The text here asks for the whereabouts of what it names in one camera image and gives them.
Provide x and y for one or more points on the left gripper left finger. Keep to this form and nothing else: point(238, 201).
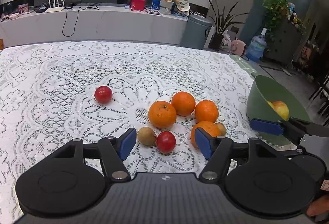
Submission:
point(113, 151)

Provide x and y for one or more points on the left red cherry tomato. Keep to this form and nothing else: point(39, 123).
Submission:
point(166, 142)

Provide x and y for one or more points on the blue water jug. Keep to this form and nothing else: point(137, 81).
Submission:
point(256, 47)

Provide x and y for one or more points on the pink piggy heater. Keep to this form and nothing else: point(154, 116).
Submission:
point(237, 47)

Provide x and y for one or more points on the black dining chair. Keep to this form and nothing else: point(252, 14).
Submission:
point(321, 92)

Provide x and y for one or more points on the brown longan right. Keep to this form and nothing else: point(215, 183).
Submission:
point(221, 128)

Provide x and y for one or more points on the green checked table mat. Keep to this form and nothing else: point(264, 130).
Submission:
point(244, 65)

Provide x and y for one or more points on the white wifi router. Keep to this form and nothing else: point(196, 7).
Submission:
point(55, 6)

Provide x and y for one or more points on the white tv cabinet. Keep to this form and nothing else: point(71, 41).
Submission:
point(92, 23)

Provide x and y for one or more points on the white lace tablecloth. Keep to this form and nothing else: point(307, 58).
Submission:
point(47, 97)

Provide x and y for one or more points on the orange back left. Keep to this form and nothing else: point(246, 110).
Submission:
point(162, 114)

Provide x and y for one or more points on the person right hand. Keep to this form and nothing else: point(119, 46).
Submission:
point(319, 206)

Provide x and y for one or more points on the brown longan left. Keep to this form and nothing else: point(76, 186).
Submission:
point(146, 136)

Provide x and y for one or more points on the orange front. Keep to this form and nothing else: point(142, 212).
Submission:
point(209, 127)

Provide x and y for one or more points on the potted plant by bin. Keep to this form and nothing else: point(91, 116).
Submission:
point(222, 22)

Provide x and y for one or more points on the brown longan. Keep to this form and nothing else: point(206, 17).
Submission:
point(221, 128)
point(146, 136)

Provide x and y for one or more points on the lone red cherry tomato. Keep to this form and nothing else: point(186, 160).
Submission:
point(103, 94)

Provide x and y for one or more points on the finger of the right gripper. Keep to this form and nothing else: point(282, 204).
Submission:
point(269, 127)
point(295, 127)

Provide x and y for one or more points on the orange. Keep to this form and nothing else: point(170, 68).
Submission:
point(162, 114)
point(206, 111)
point(209, 127)
point(184, 103)

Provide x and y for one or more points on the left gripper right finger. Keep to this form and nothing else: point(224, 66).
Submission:
point(217, 152)

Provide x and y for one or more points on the grey pedal trash bin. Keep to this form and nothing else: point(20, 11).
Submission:
point(196, 32)

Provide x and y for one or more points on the red box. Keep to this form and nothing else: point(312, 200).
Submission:
point(137, 5)

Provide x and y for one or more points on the dark plant shelf cabinet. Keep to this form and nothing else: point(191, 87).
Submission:
point(284, 31)

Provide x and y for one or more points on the yellow-green pear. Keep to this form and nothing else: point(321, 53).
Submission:
point(270, 104)

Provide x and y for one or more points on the orange back right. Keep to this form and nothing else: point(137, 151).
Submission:
point(184, 103)

